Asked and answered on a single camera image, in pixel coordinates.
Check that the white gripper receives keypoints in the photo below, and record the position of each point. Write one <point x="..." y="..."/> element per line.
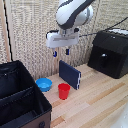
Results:
<point x="62" y="39"/>

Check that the red plastic cup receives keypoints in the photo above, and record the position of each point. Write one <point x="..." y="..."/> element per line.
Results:
<point x="64" y="91"/>

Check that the dark blue rectangular box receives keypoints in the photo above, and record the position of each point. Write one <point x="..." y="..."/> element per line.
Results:
<point x="69" y="74"/>

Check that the blue plastic bowl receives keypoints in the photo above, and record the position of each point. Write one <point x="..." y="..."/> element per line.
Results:
<point x="44" y="84"/>

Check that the black box-shaped appliance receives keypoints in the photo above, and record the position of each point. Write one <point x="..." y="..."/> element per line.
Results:
<point x="110" y="53"/>

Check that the black fabric storage bin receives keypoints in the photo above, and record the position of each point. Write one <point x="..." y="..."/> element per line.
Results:
<point x="20" y="96"/>

